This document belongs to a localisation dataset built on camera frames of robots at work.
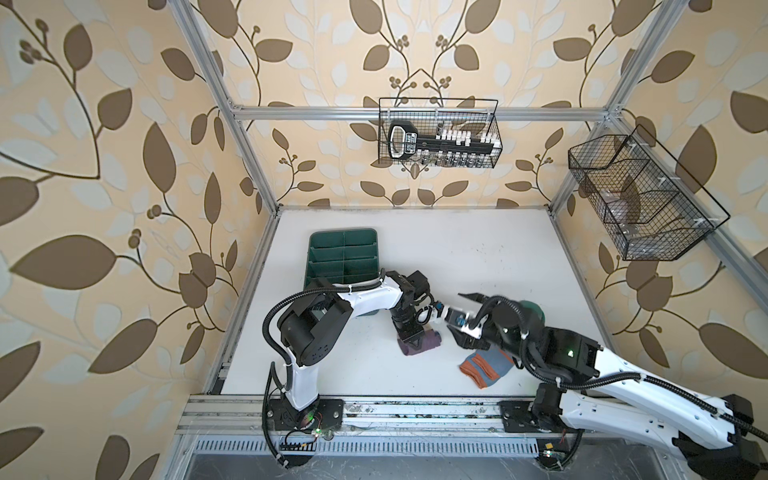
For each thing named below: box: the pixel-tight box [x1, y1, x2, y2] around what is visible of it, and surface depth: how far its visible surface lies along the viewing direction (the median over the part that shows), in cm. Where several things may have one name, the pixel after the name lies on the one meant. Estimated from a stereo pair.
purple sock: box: [397, 329, 442, 356], surface depth 85 cm
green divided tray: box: [304, 228, 380, 288], surface depth 103 cm
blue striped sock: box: [459, 346, 514, 389], surface depth 82 cm
